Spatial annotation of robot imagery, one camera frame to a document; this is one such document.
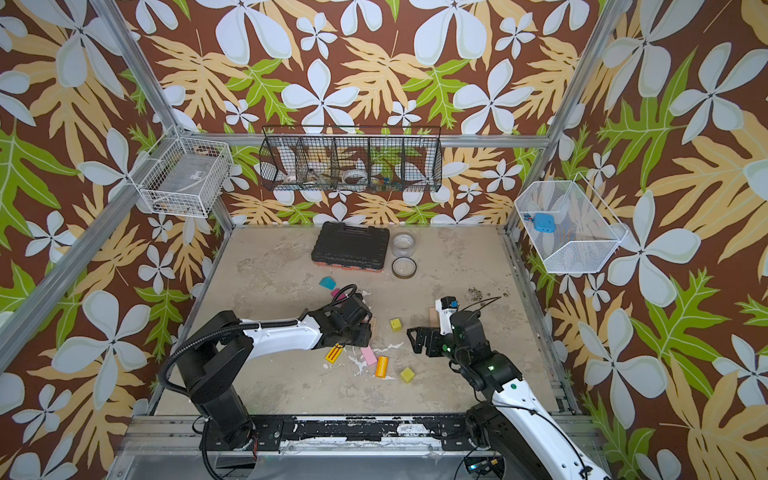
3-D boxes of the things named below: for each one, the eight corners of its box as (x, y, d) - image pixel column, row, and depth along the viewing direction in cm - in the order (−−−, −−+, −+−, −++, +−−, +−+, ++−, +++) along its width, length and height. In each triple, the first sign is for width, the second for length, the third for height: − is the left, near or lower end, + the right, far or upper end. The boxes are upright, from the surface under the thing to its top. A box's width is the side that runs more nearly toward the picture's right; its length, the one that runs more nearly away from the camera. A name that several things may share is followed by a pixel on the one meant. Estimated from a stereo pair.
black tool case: (311, 266, 109) (308, 258, 106) (325, 229, 121) (324, 220, 118) (382, 275, 107) (382, 267, 103) (390, 236, 119) (390, 228, 115)
